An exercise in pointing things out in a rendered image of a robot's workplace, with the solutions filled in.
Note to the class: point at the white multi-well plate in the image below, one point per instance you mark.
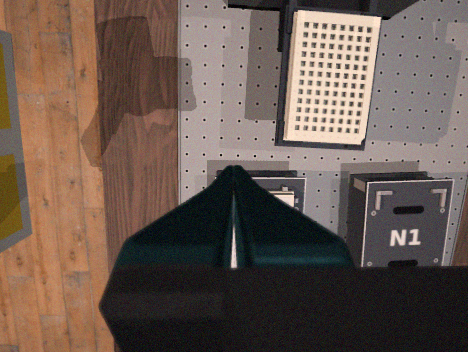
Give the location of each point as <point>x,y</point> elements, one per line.
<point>287,197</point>

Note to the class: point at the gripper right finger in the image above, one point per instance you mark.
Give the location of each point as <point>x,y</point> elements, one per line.
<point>269,233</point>

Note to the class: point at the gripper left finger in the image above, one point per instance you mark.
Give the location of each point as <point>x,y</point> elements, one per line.
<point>195,232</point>

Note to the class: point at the cream rectangular plate with grid of square holes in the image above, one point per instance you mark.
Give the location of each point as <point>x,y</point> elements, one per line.
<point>330,74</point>

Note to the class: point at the grey flat base plate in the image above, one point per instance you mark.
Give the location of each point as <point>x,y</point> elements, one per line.
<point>228,86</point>

